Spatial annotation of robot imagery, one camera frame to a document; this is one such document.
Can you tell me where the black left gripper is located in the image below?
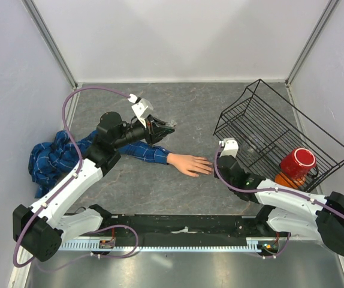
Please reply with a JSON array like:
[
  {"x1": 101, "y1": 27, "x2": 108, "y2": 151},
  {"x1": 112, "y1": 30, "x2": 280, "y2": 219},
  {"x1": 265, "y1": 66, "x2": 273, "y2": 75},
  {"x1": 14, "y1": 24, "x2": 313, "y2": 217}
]
[{"x1": 113, "y1": 115, "x2": 174, "y2": 149}]

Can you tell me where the glitter nail polish bottle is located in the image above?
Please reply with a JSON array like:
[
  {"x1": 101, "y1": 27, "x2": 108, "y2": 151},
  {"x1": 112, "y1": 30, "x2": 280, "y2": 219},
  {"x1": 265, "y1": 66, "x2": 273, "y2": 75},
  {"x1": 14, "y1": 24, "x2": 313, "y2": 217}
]
[{"x1": 166, "y1": 119, "x2": 177, "y2": 128}]

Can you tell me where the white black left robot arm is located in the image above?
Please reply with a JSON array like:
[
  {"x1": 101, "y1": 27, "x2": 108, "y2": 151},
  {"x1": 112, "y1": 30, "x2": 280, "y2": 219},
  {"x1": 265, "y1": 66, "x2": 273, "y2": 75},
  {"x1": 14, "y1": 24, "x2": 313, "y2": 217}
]
[{"x1": 13, "y1": 112, "x2": 175, "y2": 262}]

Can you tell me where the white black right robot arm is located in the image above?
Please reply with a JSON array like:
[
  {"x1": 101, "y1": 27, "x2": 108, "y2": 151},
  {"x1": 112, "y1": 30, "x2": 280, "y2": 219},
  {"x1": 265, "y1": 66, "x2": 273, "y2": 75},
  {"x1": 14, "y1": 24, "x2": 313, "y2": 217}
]
[{"x1": 214, "y1": 151, "x2": 344, "y2": 257}]

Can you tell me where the mannequin hand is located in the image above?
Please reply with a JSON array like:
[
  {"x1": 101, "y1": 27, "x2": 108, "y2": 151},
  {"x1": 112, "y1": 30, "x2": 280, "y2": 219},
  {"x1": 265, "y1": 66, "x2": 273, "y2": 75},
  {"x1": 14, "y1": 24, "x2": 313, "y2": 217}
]
[{"x1": 167, "y1": 153, "x2": 213, "y2": 177}]

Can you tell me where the clear glass cup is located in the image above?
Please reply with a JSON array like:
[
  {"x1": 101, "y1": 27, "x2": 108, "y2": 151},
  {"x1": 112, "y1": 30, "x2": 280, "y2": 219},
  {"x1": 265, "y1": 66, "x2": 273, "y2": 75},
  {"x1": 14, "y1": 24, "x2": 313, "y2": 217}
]
[{"x1": 238, "y1": 138, "x2": 265, "y2": 161}]

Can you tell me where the orange cup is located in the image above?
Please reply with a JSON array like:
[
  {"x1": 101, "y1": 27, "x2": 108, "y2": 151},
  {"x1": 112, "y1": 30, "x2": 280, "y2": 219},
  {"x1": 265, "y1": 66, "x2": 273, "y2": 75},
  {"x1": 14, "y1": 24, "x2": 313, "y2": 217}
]
[{"x1": 274, "y1": 172, "x2": 306, "y2": 189}]

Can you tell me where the red mug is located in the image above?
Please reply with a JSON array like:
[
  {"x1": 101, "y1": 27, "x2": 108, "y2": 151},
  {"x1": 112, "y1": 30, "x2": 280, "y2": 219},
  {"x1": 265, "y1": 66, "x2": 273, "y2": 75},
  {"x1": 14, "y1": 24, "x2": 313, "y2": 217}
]
[{"x1": 279, "y1": 147, "x2": 316, "y2": 179}]

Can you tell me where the blue plaid shirt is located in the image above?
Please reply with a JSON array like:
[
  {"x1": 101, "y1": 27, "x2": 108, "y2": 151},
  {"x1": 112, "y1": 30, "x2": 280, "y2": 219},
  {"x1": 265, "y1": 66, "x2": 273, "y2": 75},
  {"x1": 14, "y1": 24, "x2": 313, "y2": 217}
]
[{"x1": 28, "y1": 130, "x2": 170, "y2": 199}]

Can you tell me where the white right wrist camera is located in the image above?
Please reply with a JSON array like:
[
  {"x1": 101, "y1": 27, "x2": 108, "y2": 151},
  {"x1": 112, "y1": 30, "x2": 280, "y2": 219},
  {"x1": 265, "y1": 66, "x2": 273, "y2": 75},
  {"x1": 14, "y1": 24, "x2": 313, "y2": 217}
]
[{"x1": 219, "y1": 137, "x2": 239, "y2": 158}]

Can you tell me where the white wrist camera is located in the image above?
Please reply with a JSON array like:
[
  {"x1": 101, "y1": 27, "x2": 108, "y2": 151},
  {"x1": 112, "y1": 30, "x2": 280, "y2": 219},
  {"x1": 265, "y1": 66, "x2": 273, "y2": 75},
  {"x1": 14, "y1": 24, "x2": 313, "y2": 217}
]
[
  {"x1": 128, "y1": 94, "x2": 153, "y2": 127},
  {"x1": 219, "y1": 137, "x2": 239, "y2": 158}
]

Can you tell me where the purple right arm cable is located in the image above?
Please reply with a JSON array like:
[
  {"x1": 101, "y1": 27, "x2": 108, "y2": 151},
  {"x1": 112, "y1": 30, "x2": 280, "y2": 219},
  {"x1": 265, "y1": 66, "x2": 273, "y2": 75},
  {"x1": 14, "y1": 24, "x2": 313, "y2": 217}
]
[{"x1": 213, "y1": 145, "x2": 344, "y2": 250}]

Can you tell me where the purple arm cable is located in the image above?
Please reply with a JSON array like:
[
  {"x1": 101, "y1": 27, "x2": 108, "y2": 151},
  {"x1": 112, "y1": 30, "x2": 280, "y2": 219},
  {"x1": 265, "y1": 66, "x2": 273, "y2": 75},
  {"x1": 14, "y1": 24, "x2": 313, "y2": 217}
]
[
  {"x1": 12, "y1": 86, "x2": 134, "y2": 268},
  {"x1": 213, "y1": 145, "x2": 344, "y2": 250}
]

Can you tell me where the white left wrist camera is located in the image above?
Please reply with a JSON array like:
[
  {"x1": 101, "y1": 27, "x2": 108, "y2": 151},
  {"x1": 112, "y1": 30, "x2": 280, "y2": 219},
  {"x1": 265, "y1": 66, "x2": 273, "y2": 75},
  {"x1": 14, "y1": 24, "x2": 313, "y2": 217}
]
[{"x1": 128, "y1": 94, "x2": 153, "y2": 127}]

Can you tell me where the black wire rack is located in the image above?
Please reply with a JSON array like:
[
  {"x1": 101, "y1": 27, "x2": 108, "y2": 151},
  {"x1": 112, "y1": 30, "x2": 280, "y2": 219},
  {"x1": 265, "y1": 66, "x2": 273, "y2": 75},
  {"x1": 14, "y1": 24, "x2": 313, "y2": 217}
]
[{"x1": 213, "y1": 79, "x2": 344, "y2": 192}]

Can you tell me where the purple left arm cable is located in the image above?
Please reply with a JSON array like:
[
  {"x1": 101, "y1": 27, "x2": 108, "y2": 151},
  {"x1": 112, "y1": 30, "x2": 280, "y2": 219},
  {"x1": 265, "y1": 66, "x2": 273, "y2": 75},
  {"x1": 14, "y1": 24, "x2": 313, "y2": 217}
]
[{"x1": 12, "y1": 86, "x2": 134, "y2": 268}]

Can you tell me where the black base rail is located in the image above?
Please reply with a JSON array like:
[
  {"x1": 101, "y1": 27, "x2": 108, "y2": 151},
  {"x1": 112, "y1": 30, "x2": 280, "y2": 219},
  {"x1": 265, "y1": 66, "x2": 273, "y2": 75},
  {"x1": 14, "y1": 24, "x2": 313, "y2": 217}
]
[{"x1": 82, "y1": 204, "x2": 283, "y2": 250}]

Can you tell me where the white slotted cable duct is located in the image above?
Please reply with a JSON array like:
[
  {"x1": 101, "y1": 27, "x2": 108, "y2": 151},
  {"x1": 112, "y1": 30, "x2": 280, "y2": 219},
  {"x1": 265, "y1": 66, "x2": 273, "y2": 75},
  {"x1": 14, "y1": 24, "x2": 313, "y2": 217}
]
[{"x1": 59, "y1": 238, "x2": 268, "y2": 253}]

